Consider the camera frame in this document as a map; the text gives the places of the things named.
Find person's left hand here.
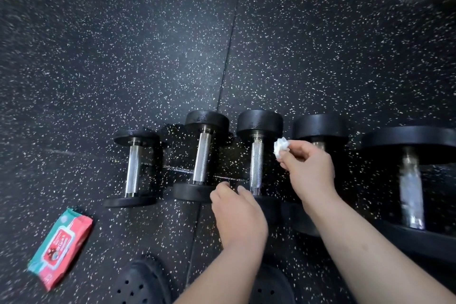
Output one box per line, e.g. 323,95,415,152
210,181,269,252

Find person's right hand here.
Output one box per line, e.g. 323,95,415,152
276,139,338,208

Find white wipe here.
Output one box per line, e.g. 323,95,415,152
273,137,290,159

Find medium black dumbbell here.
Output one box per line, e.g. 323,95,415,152
237,109,286,227

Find person's right forearm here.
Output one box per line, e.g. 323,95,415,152
303,191,456,304

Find person's left forearm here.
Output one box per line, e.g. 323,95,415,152
174,240,268,304

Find small black dumbbell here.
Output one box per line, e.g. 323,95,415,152
172,110,231,204

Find large black dumbbell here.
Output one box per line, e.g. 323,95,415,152
281,113,348,238

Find tiny black dumbbell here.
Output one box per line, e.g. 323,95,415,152
103,128,161,208

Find person's black right clog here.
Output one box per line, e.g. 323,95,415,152
249,264,297,304

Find person's black clog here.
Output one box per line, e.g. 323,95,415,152
110,255,172,304
249,264,297,304

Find largest black dumbbell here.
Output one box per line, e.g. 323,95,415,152
361,125,456,266

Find person's black left clog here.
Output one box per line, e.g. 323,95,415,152
110,255,172,304

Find red teal wet wipes packet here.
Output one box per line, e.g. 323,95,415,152
27,207,94,292

